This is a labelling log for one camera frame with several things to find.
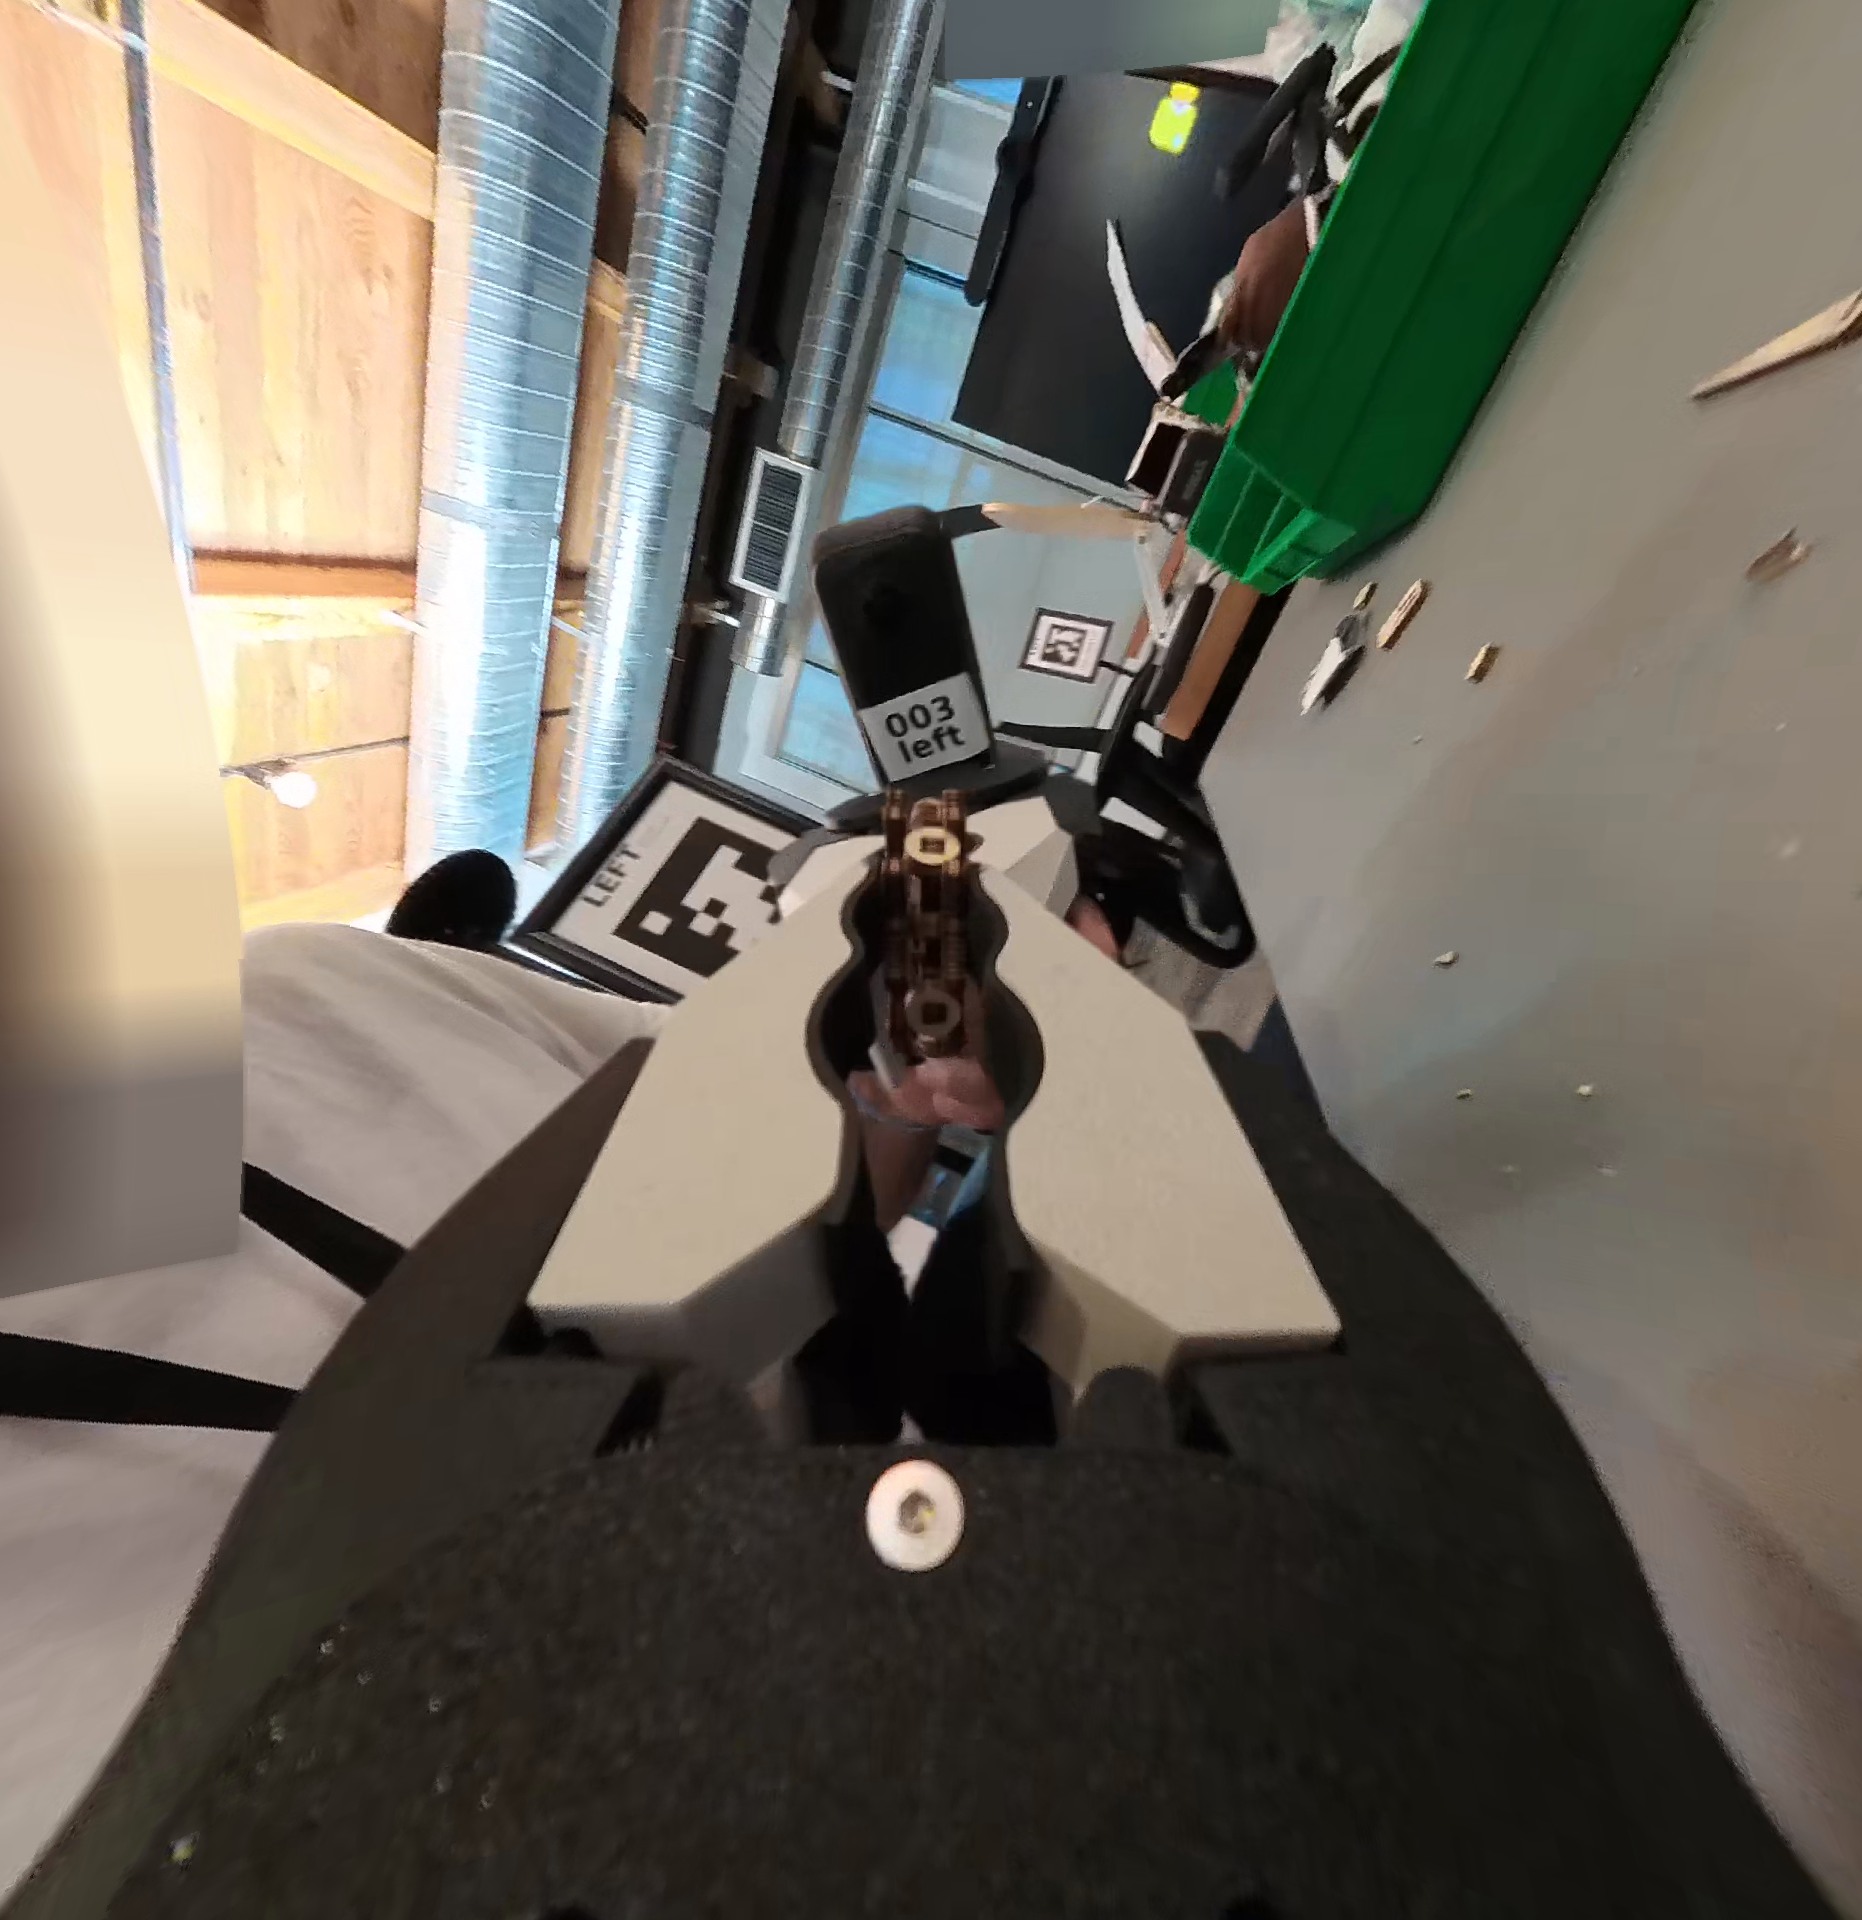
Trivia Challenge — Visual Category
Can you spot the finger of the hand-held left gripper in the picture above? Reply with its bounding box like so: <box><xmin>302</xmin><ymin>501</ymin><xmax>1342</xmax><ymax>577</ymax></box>
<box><xmin>1006</xmin><ymin>807</ymin><xmax>1092</xmax><ymax>935</ymax></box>
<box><xmin>784</xmin><ymin>829</ymin><xmax>883</xmax><ymax>905</ymax></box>

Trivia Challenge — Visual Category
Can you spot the green plastic bin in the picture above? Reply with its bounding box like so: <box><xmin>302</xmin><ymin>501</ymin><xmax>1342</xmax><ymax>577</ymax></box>
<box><xmin>1182</xmin><ymin>0</ymin><xmax>1701</xmax><ymax>590</ymax></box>

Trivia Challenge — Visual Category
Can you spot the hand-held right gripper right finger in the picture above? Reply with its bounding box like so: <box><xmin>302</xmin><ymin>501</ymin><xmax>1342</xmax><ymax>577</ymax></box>
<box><xmin>961</xmin><ymin>867</ymin><xmax>1344</xmax><ymax>1404</ymax></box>

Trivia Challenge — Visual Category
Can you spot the black harness strap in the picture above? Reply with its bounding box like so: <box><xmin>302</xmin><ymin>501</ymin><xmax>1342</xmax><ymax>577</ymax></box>
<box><xmin>0</xmin><ymin>1161</ymin><xmax>423</xmax><ymax>1433</ymax></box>

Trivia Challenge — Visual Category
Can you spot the person in grey shirt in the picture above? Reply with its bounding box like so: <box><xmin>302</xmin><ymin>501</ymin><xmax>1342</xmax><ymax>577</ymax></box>
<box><xmin>0</xmin><ymin>918</ymin><xmax>685</xmax><ymax>1920</ymax></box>

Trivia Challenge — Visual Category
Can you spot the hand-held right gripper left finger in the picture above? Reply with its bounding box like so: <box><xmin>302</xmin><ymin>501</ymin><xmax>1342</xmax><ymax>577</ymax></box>
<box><xmin>528</xmin><ymin>883</ymin><xmax>896</xmax><ymax>1443</ymax></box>

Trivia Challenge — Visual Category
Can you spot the black display screen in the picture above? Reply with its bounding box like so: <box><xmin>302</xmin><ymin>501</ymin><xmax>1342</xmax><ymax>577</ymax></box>
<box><xmin>952</xmin><ymin>74</ymin><xmax>1329</xmax><ymax>490</ymax></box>

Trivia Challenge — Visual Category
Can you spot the small wooden gear assembly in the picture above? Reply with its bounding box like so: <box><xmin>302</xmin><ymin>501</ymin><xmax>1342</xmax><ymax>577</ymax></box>
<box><xmin>875</xmin><ymin>789</ymin><xmax>977</xmax><ymax>1070</ymax></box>

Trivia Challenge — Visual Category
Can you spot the white vent grille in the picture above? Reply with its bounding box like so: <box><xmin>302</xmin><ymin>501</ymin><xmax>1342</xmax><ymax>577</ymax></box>
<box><xmin>728</xmin><ymin>448</ymin><xmax>814</xmax><ymax>596</ymax></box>

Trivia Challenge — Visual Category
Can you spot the long wooden offcut strip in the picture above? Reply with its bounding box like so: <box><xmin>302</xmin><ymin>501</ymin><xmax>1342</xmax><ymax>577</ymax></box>
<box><xmin>1688</xmin><ymin>286</ymin><xmax>1862</xmax><ymax>403</ymax></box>

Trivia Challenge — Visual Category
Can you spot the black office chair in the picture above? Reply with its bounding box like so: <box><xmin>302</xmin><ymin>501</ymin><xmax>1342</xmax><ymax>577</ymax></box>
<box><xmin>1092</xmin><ymin>659</ymin><xmax>1260</xmax><ymax>968</ymax></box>

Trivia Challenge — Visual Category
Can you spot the silver ventilation duct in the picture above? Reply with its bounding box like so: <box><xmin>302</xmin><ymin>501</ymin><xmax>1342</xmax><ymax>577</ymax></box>
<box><xmin>564</xmin><ymin>0</ymin><xmax>789</xmax><ymax>819</ymax></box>
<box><xmin>414</xmin><ymin>0</ymin><xmax>626</xmax><ymax>878</ymax></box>
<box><xmin>742</xmin><ymin>0</ymin><xmax>948</xmax><ymax>677</ymax></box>

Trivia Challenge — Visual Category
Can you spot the white and black scrap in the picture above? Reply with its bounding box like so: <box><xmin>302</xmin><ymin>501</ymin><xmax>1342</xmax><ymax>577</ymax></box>
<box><xmin>1299</xmin><ymin>606</ymin><xmax>1375</xmax><ymax>715</ymax></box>

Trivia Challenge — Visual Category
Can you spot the black white marker tag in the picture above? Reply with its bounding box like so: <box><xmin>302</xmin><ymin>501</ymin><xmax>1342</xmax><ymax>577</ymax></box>
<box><xmin>1022</xmin><ymin>606</ymin><xmax>1116</xmax><ymax>689</ymax></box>

